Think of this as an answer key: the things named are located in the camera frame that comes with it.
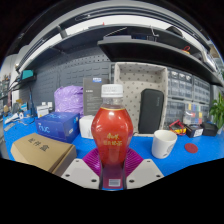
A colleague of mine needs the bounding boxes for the brown cardboard box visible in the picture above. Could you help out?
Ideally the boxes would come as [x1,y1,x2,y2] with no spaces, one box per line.
[10,132,78,177]

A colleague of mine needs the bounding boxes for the small white box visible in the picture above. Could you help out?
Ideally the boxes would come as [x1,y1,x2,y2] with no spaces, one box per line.
[78,114,96,140]

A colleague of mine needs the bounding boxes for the green potted plant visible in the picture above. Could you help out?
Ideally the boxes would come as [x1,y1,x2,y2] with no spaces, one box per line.
[209,93,224,134]

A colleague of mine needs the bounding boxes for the dark overhead shelf unit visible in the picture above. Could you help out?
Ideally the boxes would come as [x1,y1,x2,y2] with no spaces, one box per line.
[14,9,224,88]

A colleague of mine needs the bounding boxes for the dark grey flat box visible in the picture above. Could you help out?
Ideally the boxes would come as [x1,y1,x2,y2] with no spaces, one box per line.
[82,77,111,117]

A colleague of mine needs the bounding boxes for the red drink bottle white cap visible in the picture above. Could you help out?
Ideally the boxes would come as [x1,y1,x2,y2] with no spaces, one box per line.
[90,83,135,191]

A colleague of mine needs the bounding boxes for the white mug gold handle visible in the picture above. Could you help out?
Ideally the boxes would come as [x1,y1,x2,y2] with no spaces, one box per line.
[151,129,178,160]

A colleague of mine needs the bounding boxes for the black box white label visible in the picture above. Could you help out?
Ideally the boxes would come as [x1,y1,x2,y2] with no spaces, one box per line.
[185,123,204,139]

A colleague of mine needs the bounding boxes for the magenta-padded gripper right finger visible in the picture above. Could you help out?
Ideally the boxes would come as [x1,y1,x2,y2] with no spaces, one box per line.
[123,147,165,191]

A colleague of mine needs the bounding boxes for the flat round red coaster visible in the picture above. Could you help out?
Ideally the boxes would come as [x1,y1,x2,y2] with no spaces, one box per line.
[184,142,199,154]

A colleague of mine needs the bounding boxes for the flat black carry case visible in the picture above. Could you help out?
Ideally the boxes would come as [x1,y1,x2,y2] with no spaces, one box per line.
[201,121,219,137]

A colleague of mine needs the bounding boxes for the purple plastic bag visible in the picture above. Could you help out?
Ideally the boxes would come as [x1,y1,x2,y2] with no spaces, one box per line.
[53,85,85,118]

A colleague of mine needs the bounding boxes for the drawer cabinet colourful parts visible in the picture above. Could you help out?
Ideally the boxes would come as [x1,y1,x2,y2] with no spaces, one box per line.
[183,101,203,126]

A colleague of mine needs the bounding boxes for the black zip case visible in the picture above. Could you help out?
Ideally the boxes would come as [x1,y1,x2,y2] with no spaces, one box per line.
[138,88,165,135]

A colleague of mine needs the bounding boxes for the yellow multimeter red leads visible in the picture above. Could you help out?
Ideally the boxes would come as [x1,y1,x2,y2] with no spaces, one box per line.
[168,119,188,136]

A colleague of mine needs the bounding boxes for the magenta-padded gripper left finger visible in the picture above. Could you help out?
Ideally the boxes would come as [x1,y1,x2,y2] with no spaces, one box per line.
[60,147,104,191]

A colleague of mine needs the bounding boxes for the beige dotted tray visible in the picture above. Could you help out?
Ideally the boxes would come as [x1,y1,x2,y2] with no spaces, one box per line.
[113,62,169,136]

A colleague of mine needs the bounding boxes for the blue cardboard box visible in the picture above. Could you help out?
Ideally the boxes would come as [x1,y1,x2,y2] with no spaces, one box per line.
[35,111,81,144]

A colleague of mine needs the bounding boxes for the grey small-parts drawer cabinet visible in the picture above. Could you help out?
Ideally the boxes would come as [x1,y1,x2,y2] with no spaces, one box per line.
[192,76,211,105]
[166,68,195,101]
[200,103,211,124]
[164,99,186,129]

